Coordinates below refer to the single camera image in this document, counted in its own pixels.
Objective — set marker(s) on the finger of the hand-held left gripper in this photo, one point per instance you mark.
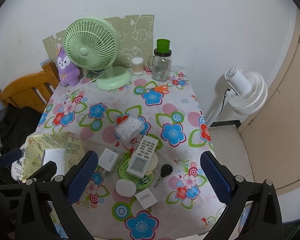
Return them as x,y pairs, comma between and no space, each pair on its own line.
10,158
48,170

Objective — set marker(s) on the floral tablecloth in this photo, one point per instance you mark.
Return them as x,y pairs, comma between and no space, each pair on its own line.
102,130

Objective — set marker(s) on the glass jar with green lid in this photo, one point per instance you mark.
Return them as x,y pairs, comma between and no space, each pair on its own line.
161,67

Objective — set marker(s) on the beige door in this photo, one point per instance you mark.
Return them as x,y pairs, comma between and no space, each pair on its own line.
277,130

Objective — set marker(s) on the purple plush toy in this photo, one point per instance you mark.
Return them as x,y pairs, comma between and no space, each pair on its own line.
65,76

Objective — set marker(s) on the small white square box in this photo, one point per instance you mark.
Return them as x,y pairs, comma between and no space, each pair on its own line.
146,198

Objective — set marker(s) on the white round case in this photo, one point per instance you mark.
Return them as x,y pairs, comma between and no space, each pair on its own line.
125,187

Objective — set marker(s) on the green perforated case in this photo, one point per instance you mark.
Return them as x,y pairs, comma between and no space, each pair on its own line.
125,170

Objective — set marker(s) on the wooden chair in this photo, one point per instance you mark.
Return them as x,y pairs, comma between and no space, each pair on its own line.
22,85

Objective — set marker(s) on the cotton swab jar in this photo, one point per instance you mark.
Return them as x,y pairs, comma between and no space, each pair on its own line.
137,67

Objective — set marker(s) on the white charger adapter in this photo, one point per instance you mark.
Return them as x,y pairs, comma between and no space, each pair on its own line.
110,158

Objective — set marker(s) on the green desk fan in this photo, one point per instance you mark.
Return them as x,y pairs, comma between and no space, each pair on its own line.
85,51

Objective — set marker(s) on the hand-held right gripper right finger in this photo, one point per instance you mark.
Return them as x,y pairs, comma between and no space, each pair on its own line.
215,177

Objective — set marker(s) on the yellow fabric storage box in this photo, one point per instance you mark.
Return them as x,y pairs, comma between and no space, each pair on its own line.
52,140

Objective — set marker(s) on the black car key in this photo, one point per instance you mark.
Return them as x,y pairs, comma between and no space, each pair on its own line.
166,168

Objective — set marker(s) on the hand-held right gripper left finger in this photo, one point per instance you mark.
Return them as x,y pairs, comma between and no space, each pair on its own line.
83,177

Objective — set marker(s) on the white remote control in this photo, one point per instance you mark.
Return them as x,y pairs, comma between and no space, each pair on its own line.
138,165

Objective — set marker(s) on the dark clothes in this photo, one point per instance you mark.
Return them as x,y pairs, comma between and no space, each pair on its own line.
17,125

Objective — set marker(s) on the green patterned paper sheet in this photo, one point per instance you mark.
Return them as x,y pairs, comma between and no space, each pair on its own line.
137,37

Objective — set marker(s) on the orange scissors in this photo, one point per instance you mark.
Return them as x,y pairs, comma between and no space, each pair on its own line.
161,88

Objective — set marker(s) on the white standing fan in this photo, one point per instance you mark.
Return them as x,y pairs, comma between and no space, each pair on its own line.
250,92

